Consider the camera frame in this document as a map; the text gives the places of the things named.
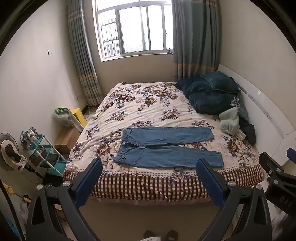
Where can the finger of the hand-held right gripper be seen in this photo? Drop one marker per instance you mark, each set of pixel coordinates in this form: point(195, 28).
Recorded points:
point(271, 163)
point(291, 153)

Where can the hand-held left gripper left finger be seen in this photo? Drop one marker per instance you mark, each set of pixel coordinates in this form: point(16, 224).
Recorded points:
point(89, 183)

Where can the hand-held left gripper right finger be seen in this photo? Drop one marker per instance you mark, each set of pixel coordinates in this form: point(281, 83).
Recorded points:
point(211, 183)

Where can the blue denim pants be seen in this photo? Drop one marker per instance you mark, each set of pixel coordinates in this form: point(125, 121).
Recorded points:
point(161, 151)

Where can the dark navy clothing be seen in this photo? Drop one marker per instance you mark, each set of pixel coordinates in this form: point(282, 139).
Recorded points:
point(248, 132)

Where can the teal shelf rack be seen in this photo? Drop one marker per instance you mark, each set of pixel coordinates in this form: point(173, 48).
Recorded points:
point(49, 157)

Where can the cardboard box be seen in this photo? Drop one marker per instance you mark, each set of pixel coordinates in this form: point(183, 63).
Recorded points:
point(68, 139)

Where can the light green garment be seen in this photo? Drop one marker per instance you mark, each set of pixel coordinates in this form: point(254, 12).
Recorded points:
point(230, 122)

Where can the white headboard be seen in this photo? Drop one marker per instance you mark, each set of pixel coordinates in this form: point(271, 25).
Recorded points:
point(261, 102)

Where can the yellow box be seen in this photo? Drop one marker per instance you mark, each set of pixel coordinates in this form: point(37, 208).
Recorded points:
point(78, 117)

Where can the clear plastic bag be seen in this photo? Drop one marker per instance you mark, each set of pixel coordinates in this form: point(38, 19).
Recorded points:
point(63, 117)

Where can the standing fan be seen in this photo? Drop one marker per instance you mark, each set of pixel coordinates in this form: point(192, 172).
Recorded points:
point(10, 151)

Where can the dark teal blanket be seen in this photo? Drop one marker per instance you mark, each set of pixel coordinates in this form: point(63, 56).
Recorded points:
point(208, 97)

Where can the floral bed cover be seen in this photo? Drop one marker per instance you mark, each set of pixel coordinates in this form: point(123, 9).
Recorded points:
point(150, 109)

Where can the dark teal pillow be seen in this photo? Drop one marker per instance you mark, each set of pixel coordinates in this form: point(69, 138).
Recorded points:
point(219, 81)

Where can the striped grey-green curtain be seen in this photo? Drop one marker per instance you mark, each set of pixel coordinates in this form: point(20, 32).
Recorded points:
point(196, 39)
point(84, 60)

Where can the sliding glass window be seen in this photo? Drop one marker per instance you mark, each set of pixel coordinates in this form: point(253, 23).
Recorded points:
point(134, 27)

